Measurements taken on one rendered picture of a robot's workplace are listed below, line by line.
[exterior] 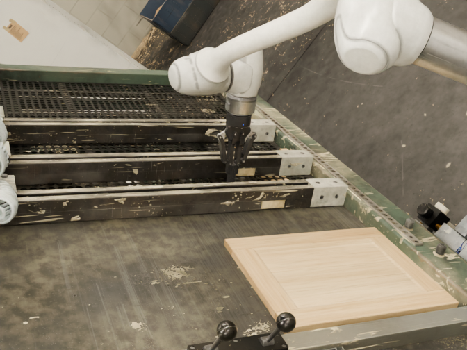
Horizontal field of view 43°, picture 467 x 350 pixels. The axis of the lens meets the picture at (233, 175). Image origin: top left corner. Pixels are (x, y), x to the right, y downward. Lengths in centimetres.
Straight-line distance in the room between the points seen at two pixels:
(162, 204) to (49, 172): 36
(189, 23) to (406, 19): 454
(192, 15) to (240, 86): 400
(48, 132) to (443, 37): 134
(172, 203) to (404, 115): 188
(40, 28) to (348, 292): 395
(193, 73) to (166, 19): 400
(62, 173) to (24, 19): 327
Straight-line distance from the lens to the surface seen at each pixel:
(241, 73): 169
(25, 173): 184
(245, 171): 202
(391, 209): 192
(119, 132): 216
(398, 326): 142
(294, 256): 160
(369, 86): 361
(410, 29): 123
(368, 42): 118
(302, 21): 150
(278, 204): 185
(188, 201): 172
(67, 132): 213
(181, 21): 564
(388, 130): 333
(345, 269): 160
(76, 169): 185
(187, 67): 161
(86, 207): 165
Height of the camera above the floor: 225
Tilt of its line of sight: 34 degrees down
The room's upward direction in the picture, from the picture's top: 57 degrees counter-clockwise
